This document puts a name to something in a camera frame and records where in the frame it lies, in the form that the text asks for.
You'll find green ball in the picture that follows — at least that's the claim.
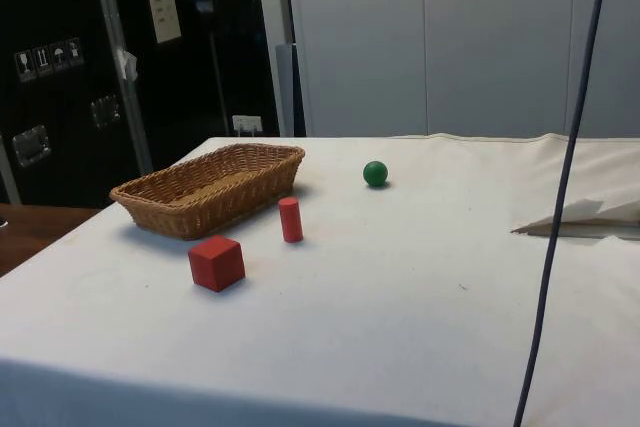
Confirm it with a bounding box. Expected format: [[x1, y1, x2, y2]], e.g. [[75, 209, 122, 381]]
[[362, 160, 389, 188]]

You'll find wicker basket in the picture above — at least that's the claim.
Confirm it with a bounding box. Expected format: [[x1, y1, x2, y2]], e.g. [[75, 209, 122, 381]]
[[108, 143, 307, 242]]

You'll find black cabinet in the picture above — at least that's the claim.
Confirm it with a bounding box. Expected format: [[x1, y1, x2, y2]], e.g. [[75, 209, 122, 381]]
[[0, 0, 282, 209]]

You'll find red cube block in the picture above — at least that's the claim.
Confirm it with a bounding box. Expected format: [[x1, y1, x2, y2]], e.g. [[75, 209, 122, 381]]
[[187, 234, 247, 294]]

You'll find black cable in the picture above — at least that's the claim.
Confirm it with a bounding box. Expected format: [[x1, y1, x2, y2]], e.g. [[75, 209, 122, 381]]
[[512, 0, 612, 427]]

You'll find red cylinder block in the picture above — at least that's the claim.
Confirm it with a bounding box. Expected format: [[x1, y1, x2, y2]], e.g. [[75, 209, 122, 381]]
[[277, 196, 305, 244]]

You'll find pale grey locker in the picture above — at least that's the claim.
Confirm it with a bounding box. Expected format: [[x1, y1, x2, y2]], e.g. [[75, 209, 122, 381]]
[[256, 0, 640, 139]]

